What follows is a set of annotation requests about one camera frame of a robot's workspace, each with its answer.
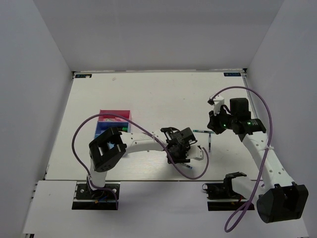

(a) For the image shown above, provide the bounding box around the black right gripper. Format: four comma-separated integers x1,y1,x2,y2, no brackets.
207,106,236,134

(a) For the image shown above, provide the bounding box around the green gel pen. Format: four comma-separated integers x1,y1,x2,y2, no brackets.
193,129,215,134

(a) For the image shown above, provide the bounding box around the blue gel pen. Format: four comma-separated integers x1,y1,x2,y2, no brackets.
180,163,193,170

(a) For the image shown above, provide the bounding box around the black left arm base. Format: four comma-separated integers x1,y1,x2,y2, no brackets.
72,182,120,211

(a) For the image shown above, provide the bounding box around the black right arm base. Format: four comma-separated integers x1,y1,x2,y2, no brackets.
202,172,255,211

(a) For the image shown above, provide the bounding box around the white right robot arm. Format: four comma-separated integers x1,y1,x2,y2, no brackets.
208,96,309,223

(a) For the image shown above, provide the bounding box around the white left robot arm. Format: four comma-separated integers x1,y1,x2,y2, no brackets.
87,126,210,198

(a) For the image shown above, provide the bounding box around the purple gel pen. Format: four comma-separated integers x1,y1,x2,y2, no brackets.
208,133,211,153

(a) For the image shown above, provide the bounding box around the blue label sticker right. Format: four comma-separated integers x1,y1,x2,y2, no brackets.
223,72,241,77

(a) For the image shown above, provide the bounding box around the blue label sticker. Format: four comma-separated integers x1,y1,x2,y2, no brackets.
223,72,241,77
75,74,92,78

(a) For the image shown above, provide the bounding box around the pink blue sorting tray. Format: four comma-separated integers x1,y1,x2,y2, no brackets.
95,110,131,138

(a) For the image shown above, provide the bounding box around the blue label sticker left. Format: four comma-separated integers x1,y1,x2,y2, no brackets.
75,74,92,78

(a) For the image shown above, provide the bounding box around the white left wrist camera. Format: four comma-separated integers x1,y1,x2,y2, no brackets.
186,145,204,161

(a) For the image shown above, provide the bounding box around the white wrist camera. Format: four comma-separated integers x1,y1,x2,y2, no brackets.
208,95,225,116
186,145,204,161

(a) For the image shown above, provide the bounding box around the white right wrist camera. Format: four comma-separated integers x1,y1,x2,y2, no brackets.
208,95,225,116

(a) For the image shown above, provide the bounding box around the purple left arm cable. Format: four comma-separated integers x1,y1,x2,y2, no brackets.
71,113,211,210

